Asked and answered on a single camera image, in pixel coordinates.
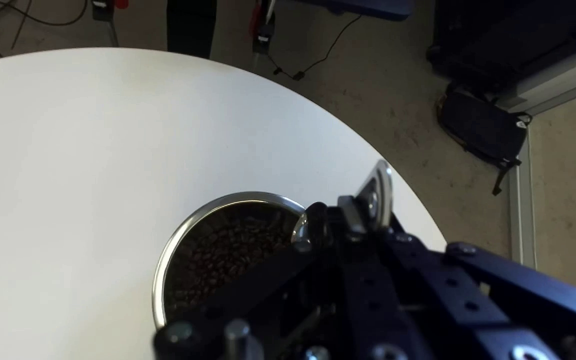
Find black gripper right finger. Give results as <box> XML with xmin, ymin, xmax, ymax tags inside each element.
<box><xmin>373</xmin><ymin>229</ymin><xmax>576</xmax><ymax>360</ymax></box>

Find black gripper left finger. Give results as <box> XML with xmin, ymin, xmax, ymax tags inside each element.
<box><xmin>151</xmin><ymin>194</ymin><xmax>429</xmax><ymax>360</ymax></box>

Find large metal spoon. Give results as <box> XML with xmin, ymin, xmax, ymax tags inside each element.
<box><xmin>290</xmin><ymin>159</ymin><xmax>397</xmax><ymax>254</ymax></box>

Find dark brown bowl contents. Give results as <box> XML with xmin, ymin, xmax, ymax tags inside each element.
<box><xmin>165</xmin><ymin>202</ymin><xmax>316</xmax><ymax>317</ymax></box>

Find silver metal bowl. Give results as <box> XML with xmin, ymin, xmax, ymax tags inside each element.
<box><xmin>147</xmin><ymin>191</ymin><xmax>316</xmax><ymax>337</ymax></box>

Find black power supply box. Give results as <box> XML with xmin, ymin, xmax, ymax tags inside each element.
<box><xmin>435</xmin><ymin>80</ymin><xmax>533</xmax><ymax>199</ymax></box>

